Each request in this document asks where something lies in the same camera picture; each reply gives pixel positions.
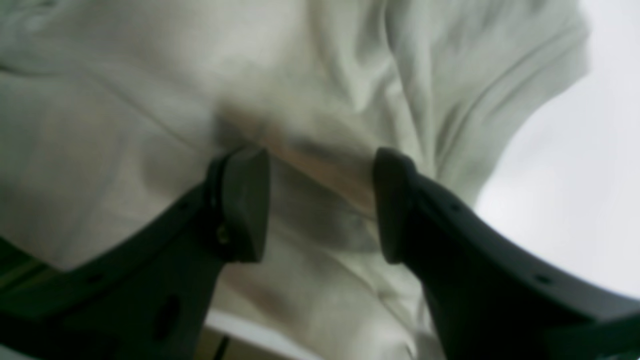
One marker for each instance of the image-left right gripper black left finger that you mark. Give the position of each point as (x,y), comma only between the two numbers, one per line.
(148,298)

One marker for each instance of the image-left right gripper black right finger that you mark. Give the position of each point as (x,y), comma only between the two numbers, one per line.
(490,299)

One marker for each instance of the beige T-shirt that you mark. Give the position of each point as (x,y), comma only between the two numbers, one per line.
(111,109)

